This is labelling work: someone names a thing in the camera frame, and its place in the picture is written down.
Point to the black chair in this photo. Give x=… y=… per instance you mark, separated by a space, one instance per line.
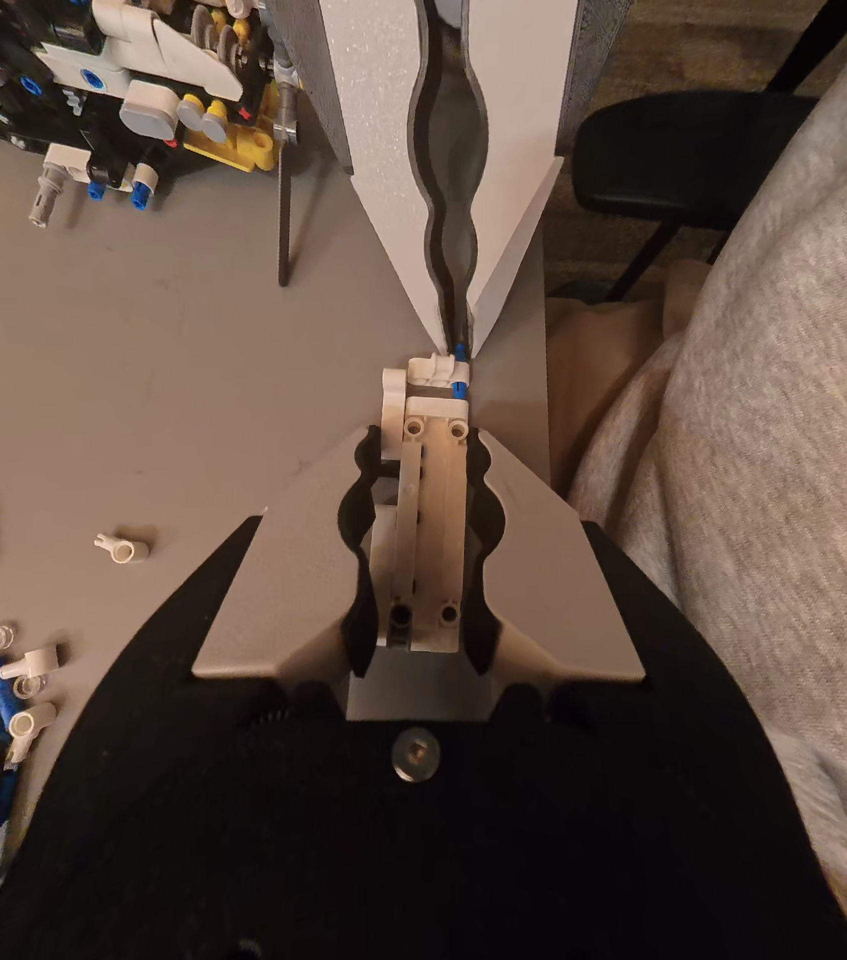
x=693 y=157

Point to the beige cloth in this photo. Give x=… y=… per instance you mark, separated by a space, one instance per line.
x=603 y=360

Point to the small white lego connector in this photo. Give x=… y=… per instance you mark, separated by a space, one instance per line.
x=125 y=550

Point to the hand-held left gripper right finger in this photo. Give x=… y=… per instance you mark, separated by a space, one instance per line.
x=558 y=600

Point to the long black lego axle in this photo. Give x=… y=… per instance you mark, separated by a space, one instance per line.
x=286 y=217

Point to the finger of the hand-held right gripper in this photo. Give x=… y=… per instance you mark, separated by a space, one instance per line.
x=521 y=112
x=371 y=112

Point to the large lego vehicle model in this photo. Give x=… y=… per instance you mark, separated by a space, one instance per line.
x=168 y=52

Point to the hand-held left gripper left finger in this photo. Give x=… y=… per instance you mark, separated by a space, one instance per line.
x=281 y=592

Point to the white connector with blue pin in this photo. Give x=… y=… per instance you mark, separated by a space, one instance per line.
x=435 y=367

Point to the white lego panel assembly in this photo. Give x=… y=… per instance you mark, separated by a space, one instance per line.
x=431 y=525

